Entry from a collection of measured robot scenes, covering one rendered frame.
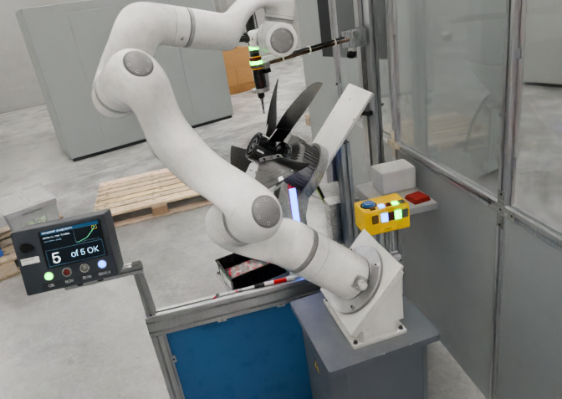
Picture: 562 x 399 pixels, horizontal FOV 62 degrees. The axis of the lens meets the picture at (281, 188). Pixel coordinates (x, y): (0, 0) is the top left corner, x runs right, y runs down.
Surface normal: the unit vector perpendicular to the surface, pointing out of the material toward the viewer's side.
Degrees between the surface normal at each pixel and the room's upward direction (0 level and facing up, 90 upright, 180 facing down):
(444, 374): 0
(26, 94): 90
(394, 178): 90
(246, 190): 39
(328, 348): 0
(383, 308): 90
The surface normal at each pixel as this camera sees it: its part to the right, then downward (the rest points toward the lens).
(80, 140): 0.53, 0.25
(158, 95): 0.81, 0.33
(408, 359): 0.29, 0.33
